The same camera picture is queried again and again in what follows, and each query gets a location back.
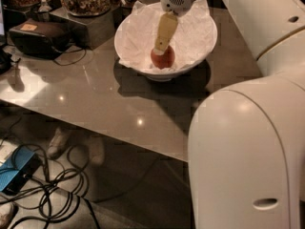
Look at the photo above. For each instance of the red apple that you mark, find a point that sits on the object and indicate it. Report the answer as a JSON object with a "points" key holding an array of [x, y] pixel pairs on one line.
{"points": [[165, 60]]}

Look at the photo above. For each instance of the white bowl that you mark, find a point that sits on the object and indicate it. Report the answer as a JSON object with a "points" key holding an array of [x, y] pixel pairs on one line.
{"points": [[165, 75]]}

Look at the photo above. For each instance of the blue box on floor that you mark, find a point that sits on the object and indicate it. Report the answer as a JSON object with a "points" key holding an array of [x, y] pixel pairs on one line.
{"points": [[17, 170]]}

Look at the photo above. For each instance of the black device with label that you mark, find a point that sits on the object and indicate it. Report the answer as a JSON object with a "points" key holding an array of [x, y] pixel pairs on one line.
{"points": [[41, 39]]}

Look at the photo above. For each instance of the white shoe left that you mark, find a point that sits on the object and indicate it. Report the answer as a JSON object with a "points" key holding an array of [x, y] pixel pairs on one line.
{"points": [[59, 143]]}

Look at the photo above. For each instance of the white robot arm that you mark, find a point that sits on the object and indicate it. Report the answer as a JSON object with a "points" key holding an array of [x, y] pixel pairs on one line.
{"points": [[246, 144]]}

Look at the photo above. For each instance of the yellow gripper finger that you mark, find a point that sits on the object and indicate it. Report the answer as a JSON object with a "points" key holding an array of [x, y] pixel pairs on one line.
{"points": [[166, 28]]}

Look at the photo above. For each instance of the metal scoop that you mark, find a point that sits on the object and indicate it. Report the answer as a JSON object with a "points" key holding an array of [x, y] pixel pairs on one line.
{"points": [[44, 6]]}

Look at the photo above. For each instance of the white paper liner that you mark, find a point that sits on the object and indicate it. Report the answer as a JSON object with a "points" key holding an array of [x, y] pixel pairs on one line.
{"points": [[190, 35]]}

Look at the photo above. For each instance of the dark square stand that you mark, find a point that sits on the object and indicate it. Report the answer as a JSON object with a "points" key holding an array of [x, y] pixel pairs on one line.
{"points": [[88, 32]]}

